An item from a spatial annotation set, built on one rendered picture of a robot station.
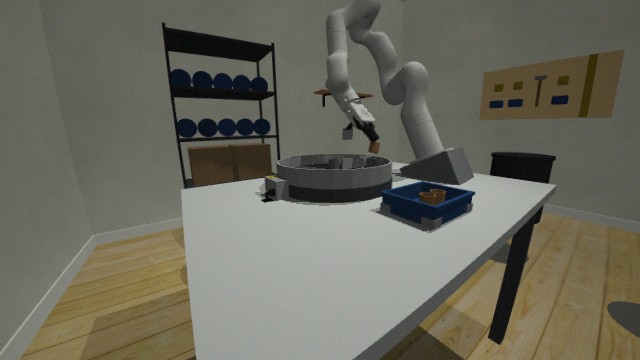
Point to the bronze bushing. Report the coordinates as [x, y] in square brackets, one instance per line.
[374, 147]
[440, 195]
[427, 197]

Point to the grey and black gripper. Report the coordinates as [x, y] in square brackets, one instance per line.
[359, 115]

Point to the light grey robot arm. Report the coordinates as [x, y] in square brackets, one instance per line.
[412, 78]

